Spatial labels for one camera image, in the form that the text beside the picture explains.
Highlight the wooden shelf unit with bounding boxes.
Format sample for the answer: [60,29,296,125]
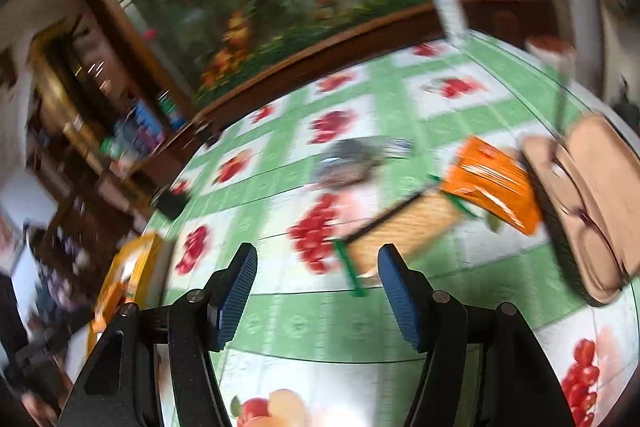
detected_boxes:
[25,22,201,208]

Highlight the small orange snack packet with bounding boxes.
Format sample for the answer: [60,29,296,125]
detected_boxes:
[442,136,543,235]

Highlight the brown eyeglasses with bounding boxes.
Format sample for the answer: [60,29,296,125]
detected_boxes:
[550,52,631,278]

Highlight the white spray bottle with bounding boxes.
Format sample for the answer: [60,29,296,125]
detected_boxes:
[425,0,468,40]

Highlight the yellow cardboard box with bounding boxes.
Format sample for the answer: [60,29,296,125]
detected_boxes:
[87,232,176,358]

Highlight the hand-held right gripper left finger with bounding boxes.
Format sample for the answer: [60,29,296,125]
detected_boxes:
[57,243,258,427]

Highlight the green packet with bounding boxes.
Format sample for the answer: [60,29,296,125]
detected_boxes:
[157,92,186,130]

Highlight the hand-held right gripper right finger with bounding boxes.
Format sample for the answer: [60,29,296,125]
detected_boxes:
[377,244,578,427]

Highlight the grey-black snack packet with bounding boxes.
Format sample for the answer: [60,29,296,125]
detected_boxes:
[312,137,416,190]

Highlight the dark patterned glasses case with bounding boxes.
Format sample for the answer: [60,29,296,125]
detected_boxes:
[520,114,640,308]

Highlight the small black box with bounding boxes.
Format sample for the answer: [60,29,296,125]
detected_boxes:
[192,119,223,145]

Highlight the green-edged cracker packet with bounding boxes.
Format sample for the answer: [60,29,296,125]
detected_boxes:
[334,174,476,298]

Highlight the large black box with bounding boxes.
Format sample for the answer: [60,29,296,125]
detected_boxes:
[152,187,191,220]

